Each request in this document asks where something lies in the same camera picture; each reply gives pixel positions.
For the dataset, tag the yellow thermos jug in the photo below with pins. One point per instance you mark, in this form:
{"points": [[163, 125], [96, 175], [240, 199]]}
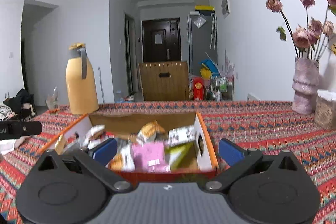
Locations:
{"points": [[80, 81]]}

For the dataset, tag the white crumpled cloth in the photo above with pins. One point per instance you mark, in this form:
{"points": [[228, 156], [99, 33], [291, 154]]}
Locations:
{"points": [[9, 145]]}

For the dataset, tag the patterned red tablecloth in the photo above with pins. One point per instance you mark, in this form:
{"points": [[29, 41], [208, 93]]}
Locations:
{"points": [[268, 125]]}

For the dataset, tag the woven tissue box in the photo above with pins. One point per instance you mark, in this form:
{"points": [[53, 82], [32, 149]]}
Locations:
{"points": [[325, 111]]}

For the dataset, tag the black entrance door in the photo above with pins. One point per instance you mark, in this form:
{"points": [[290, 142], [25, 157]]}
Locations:
{"points": [[161, 40]]}

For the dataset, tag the orange white cracker packet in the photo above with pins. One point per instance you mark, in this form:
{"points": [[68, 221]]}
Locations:
{"points": [[150, 132]]}

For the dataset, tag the glass cup with straw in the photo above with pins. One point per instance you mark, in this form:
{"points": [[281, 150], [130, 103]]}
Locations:
{"points": [[52, 101]]}

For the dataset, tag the green snack packet in box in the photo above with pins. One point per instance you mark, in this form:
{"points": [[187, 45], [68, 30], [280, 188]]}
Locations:
{"points": [[180, 156]]}

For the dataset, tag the yellow box on refrigerator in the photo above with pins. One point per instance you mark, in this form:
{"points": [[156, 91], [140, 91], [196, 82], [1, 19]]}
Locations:
{"points": [[204, 8]]}

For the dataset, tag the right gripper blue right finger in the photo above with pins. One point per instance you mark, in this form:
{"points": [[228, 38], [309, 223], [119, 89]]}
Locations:
{"points": [[241, 162]]}

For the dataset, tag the brown cardboard box with handle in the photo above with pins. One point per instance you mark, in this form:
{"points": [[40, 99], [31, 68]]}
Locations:
{"points": [[164, 81]]}

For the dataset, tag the white snack packet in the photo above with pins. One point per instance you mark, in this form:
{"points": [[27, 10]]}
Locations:
{"points": [[181, 135]]}

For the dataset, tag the red orange cardboard snack box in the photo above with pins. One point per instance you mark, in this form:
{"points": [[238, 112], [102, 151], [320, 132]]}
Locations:
{"points": [[200, 165]]}

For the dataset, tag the pink textured vase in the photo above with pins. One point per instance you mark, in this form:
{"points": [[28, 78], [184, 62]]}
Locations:
{"points": [[305, 85]]}

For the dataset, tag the pink snack packet in box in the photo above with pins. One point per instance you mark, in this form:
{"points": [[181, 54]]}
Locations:
{"points": [[150, 157]]}

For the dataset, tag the grey refrigerator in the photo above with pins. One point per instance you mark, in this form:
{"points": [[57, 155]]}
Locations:
{"points": [[202, 43]]}

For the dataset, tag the wall electrical panel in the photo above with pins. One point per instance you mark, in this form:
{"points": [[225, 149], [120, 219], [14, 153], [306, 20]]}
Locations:
{"points": [[225, 5]]}

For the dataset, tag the wire storage cart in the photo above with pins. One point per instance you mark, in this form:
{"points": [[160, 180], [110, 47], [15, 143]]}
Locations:
{"points": [[222, 88]]}

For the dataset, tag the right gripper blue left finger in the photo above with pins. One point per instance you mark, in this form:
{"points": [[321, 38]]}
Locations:
{"points": [[94, 161]]}

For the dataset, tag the dried pink roses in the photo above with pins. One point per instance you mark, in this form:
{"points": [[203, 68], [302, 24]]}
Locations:
{"points": [[311, 41]]}

